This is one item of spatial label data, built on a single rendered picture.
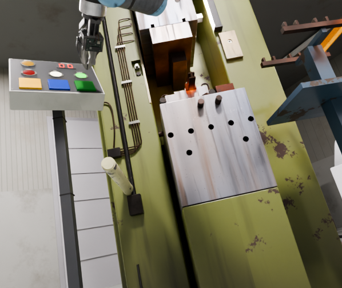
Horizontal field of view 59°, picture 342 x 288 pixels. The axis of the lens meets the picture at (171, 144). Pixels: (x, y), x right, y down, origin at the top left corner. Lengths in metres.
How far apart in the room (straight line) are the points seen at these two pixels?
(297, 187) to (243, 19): 0.96
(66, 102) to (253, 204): 0.82
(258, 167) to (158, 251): 0.55
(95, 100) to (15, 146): 4.09
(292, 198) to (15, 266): 4.06
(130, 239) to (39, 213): 3.70
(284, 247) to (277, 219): 0.10
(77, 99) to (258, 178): 0.77
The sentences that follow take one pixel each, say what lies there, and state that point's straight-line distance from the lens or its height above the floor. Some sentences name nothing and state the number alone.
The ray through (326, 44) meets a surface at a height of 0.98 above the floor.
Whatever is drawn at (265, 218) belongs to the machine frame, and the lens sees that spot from 1.21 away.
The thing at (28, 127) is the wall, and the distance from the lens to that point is 5.43.
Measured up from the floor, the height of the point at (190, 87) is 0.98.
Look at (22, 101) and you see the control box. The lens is 1.23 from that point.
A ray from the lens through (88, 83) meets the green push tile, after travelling 1.29.
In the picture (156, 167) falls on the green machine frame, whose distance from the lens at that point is 1.40.
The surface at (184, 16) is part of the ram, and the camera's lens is 1.64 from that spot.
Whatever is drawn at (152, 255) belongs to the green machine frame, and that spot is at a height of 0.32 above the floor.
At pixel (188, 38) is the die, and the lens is 1.57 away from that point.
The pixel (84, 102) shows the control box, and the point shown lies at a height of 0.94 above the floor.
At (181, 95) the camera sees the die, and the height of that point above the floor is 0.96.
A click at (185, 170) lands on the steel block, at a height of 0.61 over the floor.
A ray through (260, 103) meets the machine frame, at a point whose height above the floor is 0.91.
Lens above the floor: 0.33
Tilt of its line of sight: 19 degrees up
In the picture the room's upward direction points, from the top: 13 degrees counter-clockwise
